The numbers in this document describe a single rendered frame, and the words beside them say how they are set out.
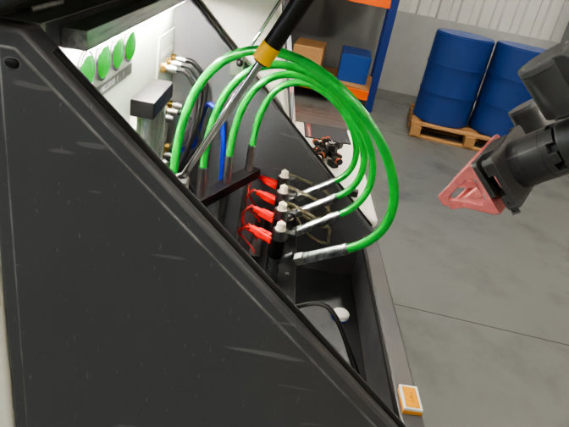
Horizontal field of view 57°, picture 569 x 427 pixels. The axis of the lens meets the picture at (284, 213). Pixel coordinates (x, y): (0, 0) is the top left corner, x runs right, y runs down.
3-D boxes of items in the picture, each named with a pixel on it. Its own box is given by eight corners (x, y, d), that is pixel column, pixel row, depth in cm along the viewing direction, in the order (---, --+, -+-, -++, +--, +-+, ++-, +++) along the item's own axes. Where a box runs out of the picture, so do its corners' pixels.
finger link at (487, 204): (418, 185, 65) (486, 158, 58) (442, 161, 69) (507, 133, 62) (447, 231, 66) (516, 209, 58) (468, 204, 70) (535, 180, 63)
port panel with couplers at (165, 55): (164, 190, 112) (176, 40, 98) (149, 187, 112) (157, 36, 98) (178, 167, 123) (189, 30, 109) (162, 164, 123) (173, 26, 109)
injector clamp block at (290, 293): (281, 364, 103) (295, 302, 96) (231, 357, 103) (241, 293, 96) (286, 268, 134) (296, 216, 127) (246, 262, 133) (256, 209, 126)
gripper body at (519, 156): (475, 164, 58) (539, 138, 53) (505, 130, 65) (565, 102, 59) (505, 213, 59) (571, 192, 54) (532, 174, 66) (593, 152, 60)
